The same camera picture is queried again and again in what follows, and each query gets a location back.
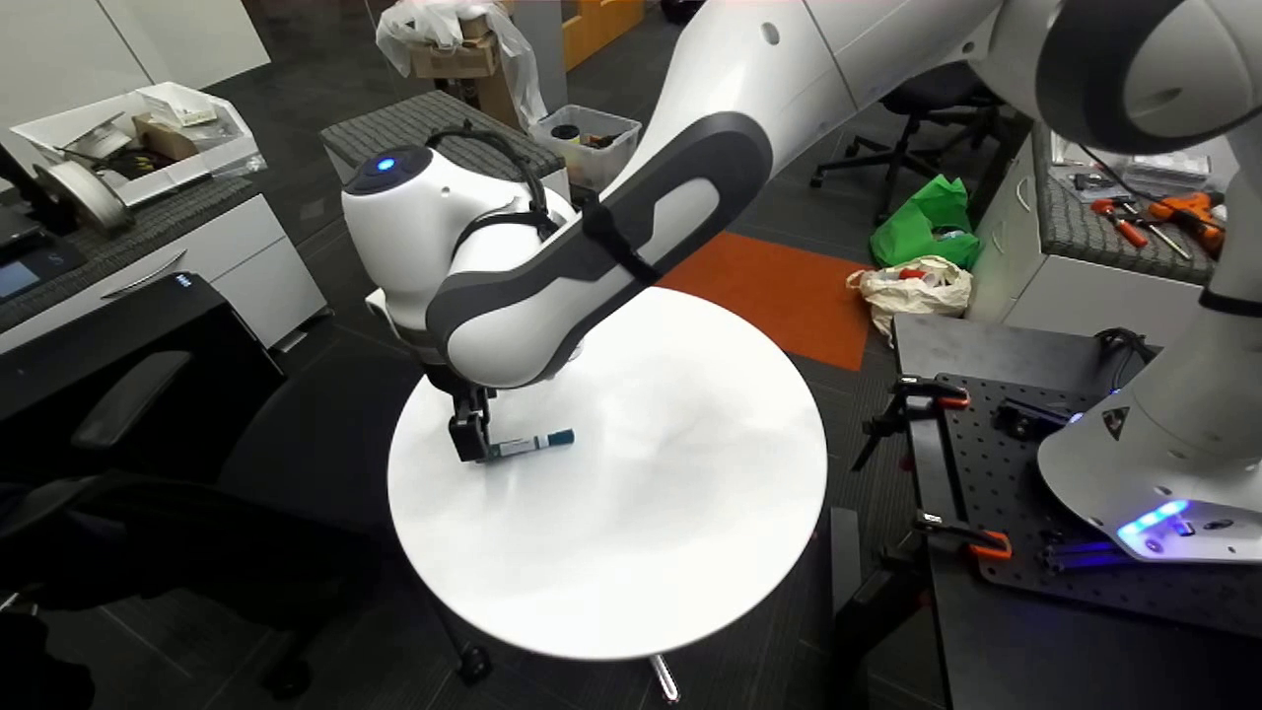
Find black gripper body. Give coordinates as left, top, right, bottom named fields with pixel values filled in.
left=424, top=362, right=511, bottom=427

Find blue and white pen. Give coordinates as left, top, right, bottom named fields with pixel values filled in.
left=483, top=424, right=580, bottom=467

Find round white table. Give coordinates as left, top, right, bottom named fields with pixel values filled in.
left=384, top=283, right=834, bottom=707

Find grey mat stand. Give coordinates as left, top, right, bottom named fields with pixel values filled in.
left=315, top=86, right=574, bottom=193

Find grey bin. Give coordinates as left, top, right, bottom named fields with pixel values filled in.
left=534, top=99, right=649, bottom=199

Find large black office chair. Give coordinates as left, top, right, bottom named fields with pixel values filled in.
left=0, top=269, right=451, bottom=707

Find cardboard box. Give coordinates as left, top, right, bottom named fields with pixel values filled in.
left=405, top=14, right=524, bottom=131

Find orange floor mat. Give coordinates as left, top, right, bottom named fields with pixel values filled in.
left=659, top=228, right=901, bottom=379

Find white drawer desk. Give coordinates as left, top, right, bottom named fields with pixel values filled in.
left=0, top=162, right=332, bottom=362

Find clear plastic bag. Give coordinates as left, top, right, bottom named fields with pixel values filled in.
left=371, top=0, right=553, bottom=131

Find white printed bag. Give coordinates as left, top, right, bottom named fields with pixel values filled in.
left=843, top=253, right=979, bottom=339

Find green plastic bag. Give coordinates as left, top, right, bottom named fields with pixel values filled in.
left=864, top=169, right=988, bottom=273

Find small black office chair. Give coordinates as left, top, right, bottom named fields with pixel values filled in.
left=804, top=58, right=1043, bottom=228

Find white cabinet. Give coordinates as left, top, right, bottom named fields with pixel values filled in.
left=968, top=124, right=1245, bottom=352

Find black clamp with orange handle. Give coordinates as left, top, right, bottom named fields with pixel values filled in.
left=847, top=371, right=979, bottom=474
left=909, top=511, right=1017, bottom=571

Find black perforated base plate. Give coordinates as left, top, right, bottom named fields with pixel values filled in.
left=904, top=371, right=1262, bottom=710

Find orange handled pliers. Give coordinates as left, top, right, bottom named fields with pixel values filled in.
left=1088, top=190, right=1232, bottom=261

